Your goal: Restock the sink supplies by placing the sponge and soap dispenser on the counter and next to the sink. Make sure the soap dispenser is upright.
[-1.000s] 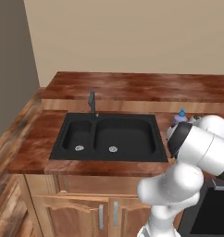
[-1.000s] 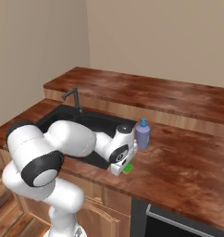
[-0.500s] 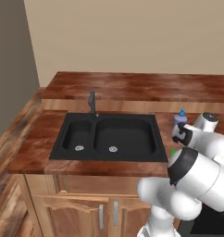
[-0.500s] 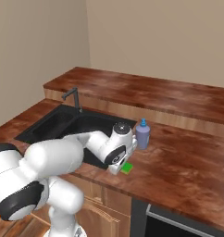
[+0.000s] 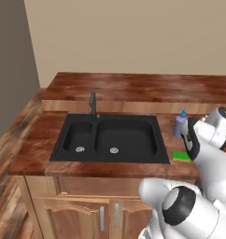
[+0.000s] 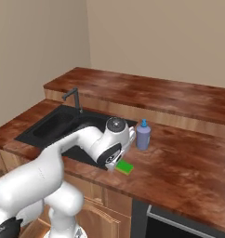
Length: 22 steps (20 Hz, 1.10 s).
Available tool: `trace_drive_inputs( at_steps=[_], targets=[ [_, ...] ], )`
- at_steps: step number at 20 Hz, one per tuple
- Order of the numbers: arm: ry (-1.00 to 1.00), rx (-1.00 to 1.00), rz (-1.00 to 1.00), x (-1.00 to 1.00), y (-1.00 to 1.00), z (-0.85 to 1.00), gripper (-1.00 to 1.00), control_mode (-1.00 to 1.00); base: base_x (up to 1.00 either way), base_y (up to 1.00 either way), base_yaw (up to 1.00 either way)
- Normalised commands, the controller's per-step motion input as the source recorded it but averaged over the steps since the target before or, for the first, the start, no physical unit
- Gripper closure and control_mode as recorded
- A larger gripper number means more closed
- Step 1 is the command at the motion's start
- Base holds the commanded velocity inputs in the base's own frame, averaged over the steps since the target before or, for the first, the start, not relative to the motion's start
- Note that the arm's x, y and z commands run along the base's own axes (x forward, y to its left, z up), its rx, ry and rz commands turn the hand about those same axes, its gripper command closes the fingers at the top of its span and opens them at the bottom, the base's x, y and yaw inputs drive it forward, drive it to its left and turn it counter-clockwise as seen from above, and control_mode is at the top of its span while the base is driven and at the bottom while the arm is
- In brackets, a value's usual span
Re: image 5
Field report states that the green and yellow sponge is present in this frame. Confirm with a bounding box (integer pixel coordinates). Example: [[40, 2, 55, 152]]
[[171, 150, 192, 163]]

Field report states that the black double basin sink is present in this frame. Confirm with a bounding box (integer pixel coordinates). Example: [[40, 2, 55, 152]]
[[49, 112, 171, 164]]

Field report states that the dark grey tap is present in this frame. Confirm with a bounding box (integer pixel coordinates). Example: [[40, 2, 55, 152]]
[[89, 91, 101, 120]]

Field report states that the lilac soap dispenser blue pump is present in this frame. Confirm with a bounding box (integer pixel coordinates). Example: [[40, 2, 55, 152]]
[[172, 108, 189, 140]]

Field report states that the silver cupboard door handle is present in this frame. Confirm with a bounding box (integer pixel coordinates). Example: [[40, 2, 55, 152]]
[[99, 205, 106, 232], [114, 203, 120, 230]]

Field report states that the wooden panel under sink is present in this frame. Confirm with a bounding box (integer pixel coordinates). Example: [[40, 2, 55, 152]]
[[59, 176, 145, 198]]

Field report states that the wooden cupboard door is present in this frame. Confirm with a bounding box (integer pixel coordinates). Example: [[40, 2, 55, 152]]
[[109, 199, 154, 239], [32, 196, 112, 239]]

